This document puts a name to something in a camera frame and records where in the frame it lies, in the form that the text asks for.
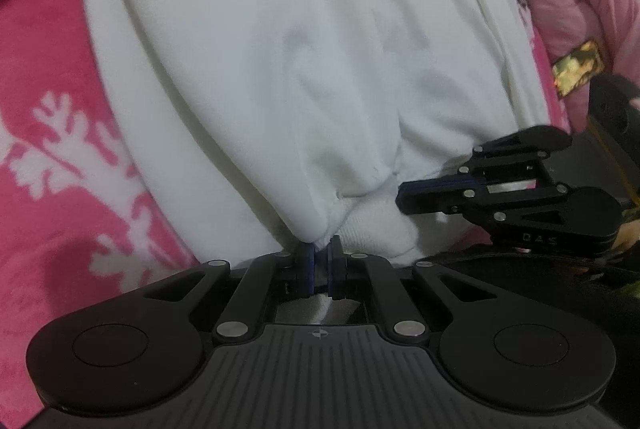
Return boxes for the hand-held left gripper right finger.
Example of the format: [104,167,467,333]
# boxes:
[327,235,493,350]

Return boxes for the white sweatshirt with orange print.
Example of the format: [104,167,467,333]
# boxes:
[77,0,571,325]

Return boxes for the person's dark clothing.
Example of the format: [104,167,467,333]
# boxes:
[415,251,640,429]

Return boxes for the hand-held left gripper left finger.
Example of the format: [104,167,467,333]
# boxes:
[145,243,317,351]

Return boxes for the pink floral blanket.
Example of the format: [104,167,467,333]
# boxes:
[0,0,576,415]

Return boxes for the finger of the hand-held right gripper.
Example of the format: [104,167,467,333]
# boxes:
[457,125,573,182]
[396,174,571,230]

